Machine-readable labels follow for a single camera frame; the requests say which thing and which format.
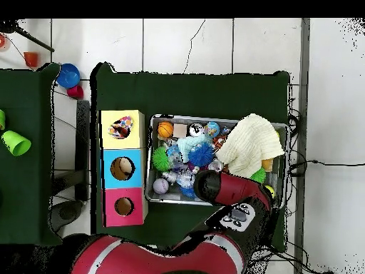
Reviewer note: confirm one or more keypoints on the colourful dotted napkin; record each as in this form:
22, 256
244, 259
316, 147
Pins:
125, 122

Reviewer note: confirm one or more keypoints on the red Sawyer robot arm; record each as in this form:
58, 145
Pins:
236, 188

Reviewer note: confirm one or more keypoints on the silver mesh bin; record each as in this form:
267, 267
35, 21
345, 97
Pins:
171, 198

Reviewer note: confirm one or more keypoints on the wooden box with three holes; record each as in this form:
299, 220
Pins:
135, 177

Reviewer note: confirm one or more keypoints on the light blue cloth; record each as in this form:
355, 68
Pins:
185, 144

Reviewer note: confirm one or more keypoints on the blue spiky ball with eyes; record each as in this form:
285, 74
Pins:
201, 154

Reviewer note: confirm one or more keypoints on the green spiky ball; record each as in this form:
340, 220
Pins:
161, 159

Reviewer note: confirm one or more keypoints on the orange basketball toy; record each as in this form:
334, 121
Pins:
165, 130

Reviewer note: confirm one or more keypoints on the small globe ball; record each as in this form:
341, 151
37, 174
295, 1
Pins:
212, 130

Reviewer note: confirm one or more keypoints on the white baseball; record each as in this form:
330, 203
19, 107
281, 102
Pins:
161, 186

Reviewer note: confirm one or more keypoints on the dark green tablecloth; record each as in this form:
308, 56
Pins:
199, 91

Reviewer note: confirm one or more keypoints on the cream waffle cloth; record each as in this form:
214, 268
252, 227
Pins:
251, 145

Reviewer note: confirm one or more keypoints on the yellow tennis ball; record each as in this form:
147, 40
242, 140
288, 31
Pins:
270, 189

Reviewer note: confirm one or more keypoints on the black upright board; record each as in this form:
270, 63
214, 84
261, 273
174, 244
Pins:
83, 128

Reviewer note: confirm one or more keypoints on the red cup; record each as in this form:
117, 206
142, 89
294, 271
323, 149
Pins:
75, 92

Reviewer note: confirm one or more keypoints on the black floor stand base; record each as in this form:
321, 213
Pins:
67, 212

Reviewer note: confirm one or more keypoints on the blue bowl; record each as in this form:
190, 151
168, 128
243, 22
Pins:
68, 75

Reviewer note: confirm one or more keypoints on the green cloth side table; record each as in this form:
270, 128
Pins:
25, 185

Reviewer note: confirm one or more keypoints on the green cup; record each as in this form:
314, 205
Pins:
2, 120
17, 142

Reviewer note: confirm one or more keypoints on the orange cup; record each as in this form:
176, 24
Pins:
30, 59

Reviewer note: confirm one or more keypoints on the black tripod pole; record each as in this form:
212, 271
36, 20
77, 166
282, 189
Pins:
34, 42

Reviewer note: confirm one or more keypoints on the small red object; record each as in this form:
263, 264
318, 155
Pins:
2, 41

